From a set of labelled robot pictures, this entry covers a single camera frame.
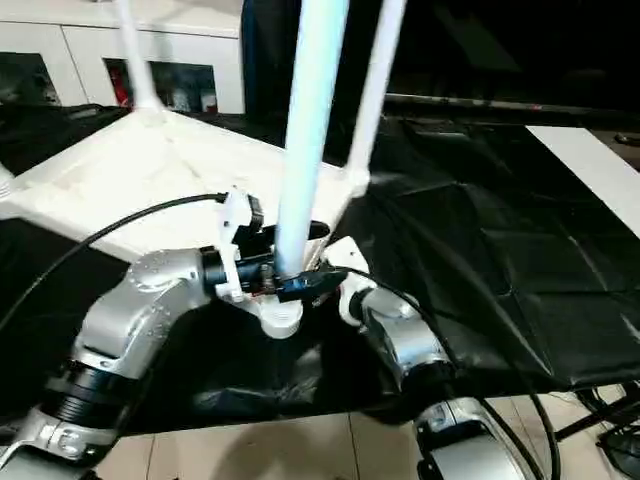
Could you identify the white plastic table leg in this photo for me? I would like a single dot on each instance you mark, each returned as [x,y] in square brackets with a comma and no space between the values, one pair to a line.
[310,125]
[375,90]
[4,182]
[137,65]

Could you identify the white plastic table top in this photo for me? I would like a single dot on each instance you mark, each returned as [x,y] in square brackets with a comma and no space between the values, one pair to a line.
[150,165]

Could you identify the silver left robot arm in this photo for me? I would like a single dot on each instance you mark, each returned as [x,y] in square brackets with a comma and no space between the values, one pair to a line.
[140,300]

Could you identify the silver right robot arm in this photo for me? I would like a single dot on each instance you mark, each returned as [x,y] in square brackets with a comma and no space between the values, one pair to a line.
[415,340]

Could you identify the black table mat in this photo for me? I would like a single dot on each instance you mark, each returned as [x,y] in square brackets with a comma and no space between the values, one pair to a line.
[475,260]

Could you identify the dark metal rod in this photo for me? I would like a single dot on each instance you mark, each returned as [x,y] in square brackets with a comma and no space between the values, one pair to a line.
[500,104]

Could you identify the black backdrop cloth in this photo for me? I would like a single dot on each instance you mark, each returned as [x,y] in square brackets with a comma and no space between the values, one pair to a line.
[500,45]

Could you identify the white flat board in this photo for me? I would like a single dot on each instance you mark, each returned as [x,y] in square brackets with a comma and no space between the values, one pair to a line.
[580,160]

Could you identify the white glass-door cabinet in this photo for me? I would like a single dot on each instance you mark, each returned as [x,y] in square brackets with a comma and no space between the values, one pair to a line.
[75,45]

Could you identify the black stand base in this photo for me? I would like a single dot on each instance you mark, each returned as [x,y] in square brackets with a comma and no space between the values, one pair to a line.
[600,415]

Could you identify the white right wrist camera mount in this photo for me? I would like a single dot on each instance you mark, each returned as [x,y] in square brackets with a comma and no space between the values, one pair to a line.
[347,252]

